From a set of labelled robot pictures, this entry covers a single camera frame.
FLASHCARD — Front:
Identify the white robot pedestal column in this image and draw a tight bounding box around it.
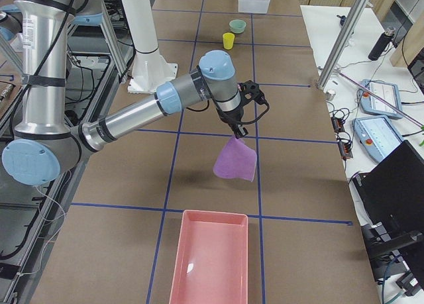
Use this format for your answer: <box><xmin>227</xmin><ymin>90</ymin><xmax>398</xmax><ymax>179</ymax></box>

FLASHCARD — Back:
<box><xmin>121</xmin><ymin>0</ymin><xmax>158</xmax><ymax>54</ymax></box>

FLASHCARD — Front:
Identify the near blue teach pendant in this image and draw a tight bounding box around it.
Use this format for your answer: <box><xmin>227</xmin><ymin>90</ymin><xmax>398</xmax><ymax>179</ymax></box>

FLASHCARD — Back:
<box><xmin>352</xmin><ymin>115</ymin><xmax>404</xmax><ymax>163</ymax></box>

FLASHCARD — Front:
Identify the black water bottle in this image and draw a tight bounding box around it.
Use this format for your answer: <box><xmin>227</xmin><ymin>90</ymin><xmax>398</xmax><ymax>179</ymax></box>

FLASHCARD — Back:
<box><xmin>368</xmin><ymin>26</ymin><xmax>396</xmax><ymax>61</ymax></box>

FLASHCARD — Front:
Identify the aluminium frame post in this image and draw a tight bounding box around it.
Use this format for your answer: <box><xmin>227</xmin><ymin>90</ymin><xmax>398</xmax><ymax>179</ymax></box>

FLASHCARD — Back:
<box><xmin>317</xmin><ymin>0</ymin><xmax>369</xmax><ymax>90</ymax></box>

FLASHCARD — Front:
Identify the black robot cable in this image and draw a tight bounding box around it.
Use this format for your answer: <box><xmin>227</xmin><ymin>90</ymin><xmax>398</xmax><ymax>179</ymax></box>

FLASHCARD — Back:
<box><xmin>185</xmin><ymin>95</ymin><xmax>270</xmax><ymax>126</ymax></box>

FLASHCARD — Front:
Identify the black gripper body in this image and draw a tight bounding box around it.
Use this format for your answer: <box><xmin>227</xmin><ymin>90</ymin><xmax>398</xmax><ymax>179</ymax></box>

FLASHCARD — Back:
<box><xmin>218</xmin><ymin>107</ymin><xmax>244</xmax><ymax>125</ymax></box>

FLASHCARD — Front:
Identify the small metal cylinder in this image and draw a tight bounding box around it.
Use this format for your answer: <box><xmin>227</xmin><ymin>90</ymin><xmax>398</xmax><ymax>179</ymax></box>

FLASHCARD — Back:
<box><xmin>325</xmin><ymin>89</ymin><xmax>336</xmax><ymax>101</ymax></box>

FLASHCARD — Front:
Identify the blue teach pendant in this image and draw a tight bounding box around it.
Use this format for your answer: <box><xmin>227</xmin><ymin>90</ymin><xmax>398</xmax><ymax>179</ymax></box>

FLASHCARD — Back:
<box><xmin>358</xmin><ymin>79</ymin><xmax>402</xmax><ymax>119</ymax></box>
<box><xmin>352</xmin><ymin>115</ymin><xmax>404</xmax><ymax>163</ymax></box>

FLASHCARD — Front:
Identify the black monitor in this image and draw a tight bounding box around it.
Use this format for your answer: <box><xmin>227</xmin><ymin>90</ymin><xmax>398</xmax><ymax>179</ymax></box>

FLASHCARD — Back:
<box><xmin>352</xmin><ymin>140</ymin><xmax>423</xmax><ymax>234</ymax></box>

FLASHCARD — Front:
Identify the pink plastic bin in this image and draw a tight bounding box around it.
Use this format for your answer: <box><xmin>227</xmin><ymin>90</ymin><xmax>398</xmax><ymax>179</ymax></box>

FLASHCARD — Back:
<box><xmin>169</xmin><ymin>210</ymin><xmax>248</xmax><ymax>303</ymax></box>

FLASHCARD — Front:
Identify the reacher grabber stick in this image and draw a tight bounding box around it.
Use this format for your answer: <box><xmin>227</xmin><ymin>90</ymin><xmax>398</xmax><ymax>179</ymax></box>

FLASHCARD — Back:
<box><xmin>334</xmin><ymin>70</ymin><xmax>423</xmax><ymax>130</ymax></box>

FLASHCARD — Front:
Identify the white pedestal base plate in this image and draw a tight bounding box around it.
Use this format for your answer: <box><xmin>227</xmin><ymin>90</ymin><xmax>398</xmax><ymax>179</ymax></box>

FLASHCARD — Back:
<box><xmin>128</xmin><ymin>50</ymin><xmax>178</xmax><ymax>94</ymax></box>

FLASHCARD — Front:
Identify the far blue teach pendant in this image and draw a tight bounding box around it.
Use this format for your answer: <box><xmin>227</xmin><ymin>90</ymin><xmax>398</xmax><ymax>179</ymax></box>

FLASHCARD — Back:
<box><xmin>358</xmin><ymin>79</ymin><xmax>402</xmax><ymax>119</ymax></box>

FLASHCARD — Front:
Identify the yellow plastic cup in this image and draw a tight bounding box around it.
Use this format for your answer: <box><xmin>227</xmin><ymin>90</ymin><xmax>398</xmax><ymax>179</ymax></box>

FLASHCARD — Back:
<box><xmin>222</xmin><ymin>32</ymin><xmax>235</xmax><ymax>50</ymax></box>

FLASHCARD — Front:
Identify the mint green bowl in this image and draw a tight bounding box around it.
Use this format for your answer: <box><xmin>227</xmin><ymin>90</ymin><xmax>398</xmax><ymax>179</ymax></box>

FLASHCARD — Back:
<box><xmin>229</xmin><ymin>19</ymin><xmax>246</xmax><ymax>34</ymax></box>

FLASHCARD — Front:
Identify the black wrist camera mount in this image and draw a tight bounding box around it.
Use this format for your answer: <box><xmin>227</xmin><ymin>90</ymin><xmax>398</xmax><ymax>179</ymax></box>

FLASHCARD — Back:
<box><xmin>238</xmin><ymin>80</ymin><xmax>267</xmax><ymax>106</ymax></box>

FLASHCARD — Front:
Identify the purple cloth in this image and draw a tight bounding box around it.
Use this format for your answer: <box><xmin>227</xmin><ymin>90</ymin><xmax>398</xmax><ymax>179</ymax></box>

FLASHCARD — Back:
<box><xmin>213</xmin><ymin>136</ymin><xmax>257</xmax><ymax>182</ymax></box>

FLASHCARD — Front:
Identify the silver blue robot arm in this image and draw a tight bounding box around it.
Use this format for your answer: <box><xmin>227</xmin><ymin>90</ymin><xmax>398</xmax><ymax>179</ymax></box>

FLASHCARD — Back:
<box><xmin>1</xmin><ymin>0</ymin><xmax>247</xmax><ymax>186</ymax></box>

